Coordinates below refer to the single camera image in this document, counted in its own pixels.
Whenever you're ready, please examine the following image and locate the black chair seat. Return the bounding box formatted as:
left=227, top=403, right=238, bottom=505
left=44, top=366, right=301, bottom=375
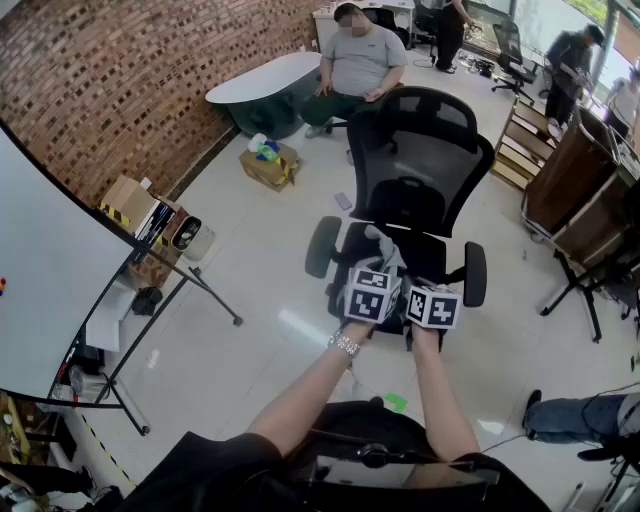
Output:
left=327, top=221, right=448, bottom=337

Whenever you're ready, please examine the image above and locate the person's right forearm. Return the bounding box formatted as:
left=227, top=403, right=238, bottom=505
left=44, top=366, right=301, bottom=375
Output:
left=409, top=325, right=482, bottom=464

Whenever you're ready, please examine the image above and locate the cluttered wooden shelf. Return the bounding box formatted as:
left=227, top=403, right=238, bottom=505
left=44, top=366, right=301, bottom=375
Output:
left=0, top=392, right=37, bottom=467

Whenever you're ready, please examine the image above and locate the brown patterned cardboard box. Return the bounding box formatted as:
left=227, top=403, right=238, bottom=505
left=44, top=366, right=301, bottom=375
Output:
left=124, top=199, right=192, bottom=289

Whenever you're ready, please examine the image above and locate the black chair armrest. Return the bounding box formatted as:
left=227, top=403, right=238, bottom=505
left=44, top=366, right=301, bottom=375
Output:
left=463, top=241, right=488, bottom=308
left=304, top=215, right=343, bottom=280

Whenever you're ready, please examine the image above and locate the black mesh chair backrest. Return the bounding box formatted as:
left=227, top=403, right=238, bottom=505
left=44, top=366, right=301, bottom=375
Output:
left=346, top=85, right=496, bottom=239

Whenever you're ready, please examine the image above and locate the brown wooden cabinet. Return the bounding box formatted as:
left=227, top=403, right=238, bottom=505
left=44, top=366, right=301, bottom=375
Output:
left=522, top=107, right=640, bottom=271

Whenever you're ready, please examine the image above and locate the small black bag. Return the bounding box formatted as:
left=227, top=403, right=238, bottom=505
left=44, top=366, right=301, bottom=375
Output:
left=131, top=285, right=164, bottom=317

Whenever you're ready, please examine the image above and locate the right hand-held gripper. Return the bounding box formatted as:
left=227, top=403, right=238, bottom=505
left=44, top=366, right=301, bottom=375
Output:
left=403, top=283, right=463, bottom=354

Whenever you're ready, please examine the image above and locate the silver wristwatch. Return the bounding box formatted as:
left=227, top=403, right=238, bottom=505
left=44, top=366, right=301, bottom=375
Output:
left=327, top=330, right=362, bottom=357

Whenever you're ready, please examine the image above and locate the person's left forearm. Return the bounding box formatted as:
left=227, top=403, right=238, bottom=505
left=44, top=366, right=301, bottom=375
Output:
left=245, top=321, right=377, bottom=459

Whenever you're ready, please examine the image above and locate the small white trash bin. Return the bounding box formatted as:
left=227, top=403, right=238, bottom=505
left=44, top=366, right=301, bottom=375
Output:
left=170, top=215, right=217, bottom=262

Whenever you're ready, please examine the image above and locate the person's black clothed torso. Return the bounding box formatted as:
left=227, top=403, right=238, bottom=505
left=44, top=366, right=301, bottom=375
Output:
left=114, top=397, right=554, bottom=512

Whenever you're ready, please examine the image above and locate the clear plastic container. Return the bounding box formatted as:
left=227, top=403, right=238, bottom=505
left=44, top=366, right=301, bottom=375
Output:
left=68, top=364, right=104, bottom=400

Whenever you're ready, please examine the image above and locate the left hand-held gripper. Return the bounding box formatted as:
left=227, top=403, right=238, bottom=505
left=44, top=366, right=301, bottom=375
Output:
left=335, top=267, right=405, bottom=326

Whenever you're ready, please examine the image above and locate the black chest-mounted rig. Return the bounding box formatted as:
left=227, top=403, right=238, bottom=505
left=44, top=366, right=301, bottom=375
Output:
left=289, top=427, right=501, bottom=490

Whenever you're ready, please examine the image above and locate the black printed box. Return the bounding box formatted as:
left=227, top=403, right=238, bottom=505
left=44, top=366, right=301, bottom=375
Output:
left=134, top=199, right=176, bottom=246

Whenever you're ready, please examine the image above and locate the whiteboard on black stand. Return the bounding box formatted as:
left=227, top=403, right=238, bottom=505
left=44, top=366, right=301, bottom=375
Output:
left=0, top=117, right=245, bottom=436

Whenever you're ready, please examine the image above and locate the white oval table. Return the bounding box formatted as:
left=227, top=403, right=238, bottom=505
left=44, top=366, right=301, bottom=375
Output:
left=205, top=51, right=324, bottom=140

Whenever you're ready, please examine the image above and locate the tangle of black cables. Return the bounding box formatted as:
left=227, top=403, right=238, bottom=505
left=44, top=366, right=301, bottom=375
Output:
left=458, top=48, right=497, bottom=80

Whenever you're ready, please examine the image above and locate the low wooden shelf rack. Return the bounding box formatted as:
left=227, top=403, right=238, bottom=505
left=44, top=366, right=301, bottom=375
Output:
left=492, top=97, right=559, bottom=191

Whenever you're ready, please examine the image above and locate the yellow black floor tape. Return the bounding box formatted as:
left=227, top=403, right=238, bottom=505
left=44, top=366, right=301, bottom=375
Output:
left=82, top=414, right=137, bottom=489

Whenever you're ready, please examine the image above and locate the grey cloth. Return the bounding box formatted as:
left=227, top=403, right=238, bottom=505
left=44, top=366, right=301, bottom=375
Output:
left=363, top=224, right=409, bottom=281

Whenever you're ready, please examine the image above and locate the cardboard box with striped tape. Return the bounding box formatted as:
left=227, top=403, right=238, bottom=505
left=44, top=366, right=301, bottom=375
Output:
left=238, top=143, right=301, bottom=193

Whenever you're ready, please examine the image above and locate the black folding stand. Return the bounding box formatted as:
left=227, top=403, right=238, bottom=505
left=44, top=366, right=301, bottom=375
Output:
left=539, top=247, right=640, bottom=344

